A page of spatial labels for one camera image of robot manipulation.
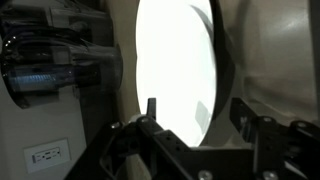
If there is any white wall outlet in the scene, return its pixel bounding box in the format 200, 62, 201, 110
23, 137, 72, 174

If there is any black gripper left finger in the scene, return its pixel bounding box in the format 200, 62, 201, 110
64, 97, 214, 180

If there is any white dinner plate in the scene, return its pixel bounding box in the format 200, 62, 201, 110
191, 0, 218, 38
134, 0, 218, 148

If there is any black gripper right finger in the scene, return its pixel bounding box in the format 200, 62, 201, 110
230, 97, 320, 180

